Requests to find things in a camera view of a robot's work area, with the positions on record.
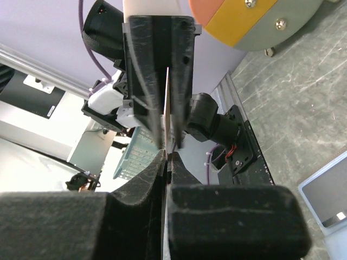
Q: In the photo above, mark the silver grey card from holder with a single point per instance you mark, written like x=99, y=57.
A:
x=327, y=195

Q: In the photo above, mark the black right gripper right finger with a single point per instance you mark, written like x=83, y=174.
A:
x=232, y=221

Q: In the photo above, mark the grey card holder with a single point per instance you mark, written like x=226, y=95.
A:
x=334, y=236

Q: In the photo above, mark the gold card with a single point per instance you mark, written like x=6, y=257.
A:
x=167, y=115

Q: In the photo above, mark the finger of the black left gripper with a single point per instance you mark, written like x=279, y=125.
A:
x=182, y=56
x=141, y=33

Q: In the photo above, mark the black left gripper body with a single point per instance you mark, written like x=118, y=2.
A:
x=162, y=58

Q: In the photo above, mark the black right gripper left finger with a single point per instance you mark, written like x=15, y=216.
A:
x=124, y=224

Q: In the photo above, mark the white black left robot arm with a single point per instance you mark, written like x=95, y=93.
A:
x=103, y=33

